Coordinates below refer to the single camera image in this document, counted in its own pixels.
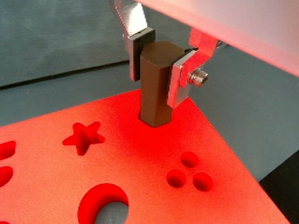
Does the brown hexagonal peg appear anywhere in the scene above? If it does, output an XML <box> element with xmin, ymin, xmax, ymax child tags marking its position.
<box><xmin>139</xmin><ymin>41</ymin><xmax>185</xmax><ymax>127</ymax></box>

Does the black curved holder stand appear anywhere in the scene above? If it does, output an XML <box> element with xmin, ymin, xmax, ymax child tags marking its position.
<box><xmin>259</xmin><ymin>151</ymin><xmax>299</xmax><ymax>224</ymax></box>

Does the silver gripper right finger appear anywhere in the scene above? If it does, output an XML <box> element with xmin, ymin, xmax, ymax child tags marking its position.
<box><xmin>167</xmin><ymin>28</ymin><xmax>219</xmax><ymax>108</ymax></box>

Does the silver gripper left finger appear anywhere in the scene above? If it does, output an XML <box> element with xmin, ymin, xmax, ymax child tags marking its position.
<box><xmin>114</xmin><ymin>0</ymin><xmax>155</xmax><ymax>81</ymax></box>

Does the red shape sorter block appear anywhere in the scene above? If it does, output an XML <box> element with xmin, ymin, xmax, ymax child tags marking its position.
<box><xmin>0</xmin><ymin>91</ymin><xmax>289</xmax><ymax>224</ymax></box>

